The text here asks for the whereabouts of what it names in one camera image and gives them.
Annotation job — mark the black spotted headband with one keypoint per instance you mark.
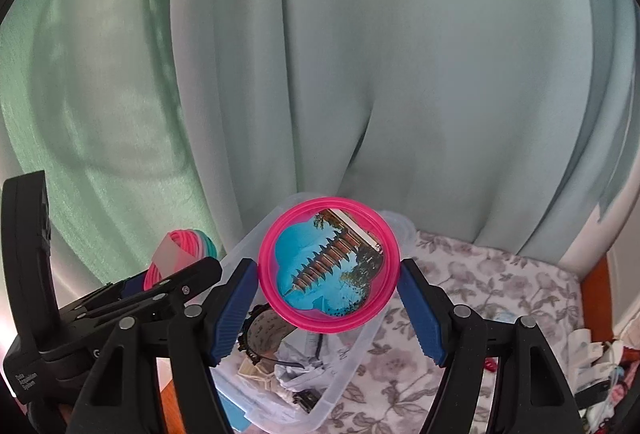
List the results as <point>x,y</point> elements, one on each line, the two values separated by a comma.
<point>265,329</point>

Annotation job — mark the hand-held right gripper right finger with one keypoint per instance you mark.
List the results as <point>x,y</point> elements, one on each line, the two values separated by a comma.
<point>422,309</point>

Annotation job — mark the colourful clutter pile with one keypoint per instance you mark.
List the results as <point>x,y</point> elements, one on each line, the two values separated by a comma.
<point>610,379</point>

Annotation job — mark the orange wooden headboard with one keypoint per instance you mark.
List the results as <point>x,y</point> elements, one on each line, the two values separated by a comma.
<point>595,299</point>

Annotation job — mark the floral fleece blanket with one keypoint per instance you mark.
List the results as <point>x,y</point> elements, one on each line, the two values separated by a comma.
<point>500,279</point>

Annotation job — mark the clear plastic container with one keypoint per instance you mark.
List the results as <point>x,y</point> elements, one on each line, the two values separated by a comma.
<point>350,364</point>

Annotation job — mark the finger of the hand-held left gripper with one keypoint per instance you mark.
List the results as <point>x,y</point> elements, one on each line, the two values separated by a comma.
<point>185,281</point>
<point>127,288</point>

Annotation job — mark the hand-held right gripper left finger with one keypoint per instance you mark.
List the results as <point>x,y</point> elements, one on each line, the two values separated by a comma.
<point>230,309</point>

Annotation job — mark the light green curtain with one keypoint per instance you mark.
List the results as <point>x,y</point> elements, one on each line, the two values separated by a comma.
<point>325,64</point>

